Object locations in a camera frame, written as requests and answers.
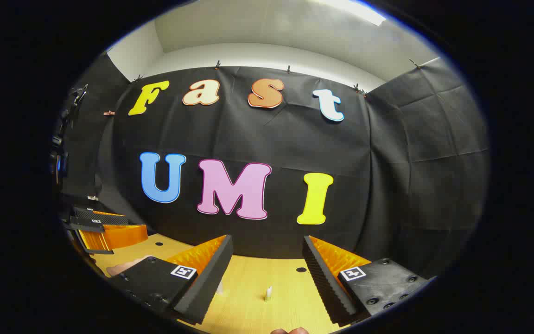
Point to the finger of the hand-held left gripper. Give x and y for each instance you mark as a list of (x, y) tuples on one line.
[(123, 235), (102, 219)]

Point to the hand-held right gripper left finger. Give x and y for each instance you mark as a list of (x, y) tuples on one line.
[(204, 283)]

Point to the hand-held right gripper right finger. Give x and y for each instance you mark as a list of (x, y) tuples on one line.
[(325, 283)]

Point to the small white skincare tube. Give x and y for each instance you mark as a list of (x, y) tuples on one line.
[(268, 293)]

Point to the black backdrop cloth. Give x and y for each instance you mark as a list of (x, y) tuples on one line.
[(248, 139)]

